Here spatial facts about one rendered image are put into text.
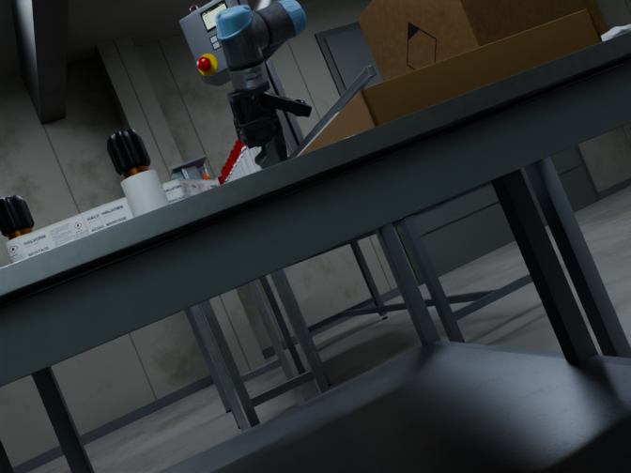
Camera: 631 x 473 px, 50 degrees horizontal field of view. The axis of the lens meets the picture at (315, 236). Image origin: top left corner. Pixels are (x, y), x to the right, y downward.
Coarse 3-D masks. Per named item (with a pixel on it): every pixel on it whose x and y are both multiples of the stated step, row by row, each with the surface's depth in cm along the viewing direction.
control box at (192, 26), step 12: (216, 0) 182; (228, 0) 181; (192, 12) 186; (180, 24) 186; (192, 24) 185; (192, 36) 186; (204, 36) 185; (192, 48) 186; (204, 48) 185; (216, 60) 184; (204, 72) 186; (216, 72) 185; (228, 72) 186; (216, 84) 193
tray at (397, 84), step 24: (552, 24) 66; (576, 24) 67; (480, 48) 64; (504, 48) 65; (528, 48) 65; (552, 48) 66; (576, 48) 67; (408, 72) 62; (432, 72) 63; (456, 72) 63; (480, 72) 64; (504, 72) 65; (360, 96) 61; (384, 96) 61; (408, 96) 62; (432, 96) 62; (456, 96) 63; (336, 120) 69; (360, 120) 64; (384, 120) 61; (312, 144) 79
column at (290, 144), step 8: (232, 0) 181; (240, 0) 182; (272, 64) 182; (272, 72) 181; (272, 80) 182; (280, 80) 182; (272, 88) 181; (280, 88) 181; (280, 112) 181; (280, 120) 180; (288, 120) 182; (296, 120) 182; (288, 128) 181; (296, 128) 181; (288, 136) 181; (296, 136) 182; (288, 144) 181; (296, 144) 181; (288, 152) 184
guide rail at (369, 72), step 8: (368, 72) 96; (376, 72) 96; (360, 80) 100; (368, 80) 98; (352, 88) 103; (360, 88) 102; (344, 96) 108; (352, 96) 105; (336, 104) 112; (344, 104) 109; (328, 112) 117; (336, 112) 113; (320, 120) 122; (328, 120) 119; (320, 128) 124; (312, 136) 130; (304, 144) 136; (296, 152) 144
